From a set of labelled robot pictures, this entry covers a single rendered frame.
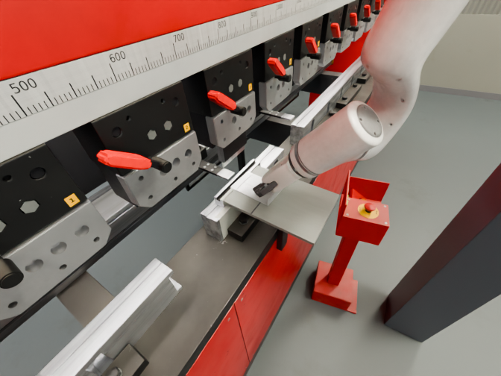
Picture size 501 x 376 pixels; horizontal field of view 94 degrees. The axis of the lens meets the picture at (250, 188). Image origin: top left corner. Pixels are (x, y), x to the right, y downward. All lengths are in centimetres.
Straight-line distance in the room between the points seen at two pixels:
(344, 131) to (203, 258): 49
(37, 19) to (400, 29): 39
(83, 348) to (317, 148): 57
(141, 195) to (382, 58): 40
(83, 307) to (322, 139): 67
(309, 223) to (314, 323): 102
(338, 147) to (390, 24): 17
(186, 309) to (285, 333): 94
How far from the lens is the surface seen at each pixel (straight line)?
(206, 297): 65
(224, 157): 60
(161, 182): 43
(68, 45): 33
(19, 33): 32
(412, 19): 40
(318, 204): 64
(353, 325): 160
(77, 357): 61
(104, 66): 35
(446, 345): 176
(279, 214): 61
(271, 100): 66
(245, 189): 67
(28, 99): 32
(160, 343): 65
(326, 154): 44
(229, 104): 45
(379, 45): 41
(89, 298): 77
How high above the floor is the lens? 147
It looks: 43 degrees down
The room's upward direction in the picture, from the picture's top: 4 degrees counter-clockwise
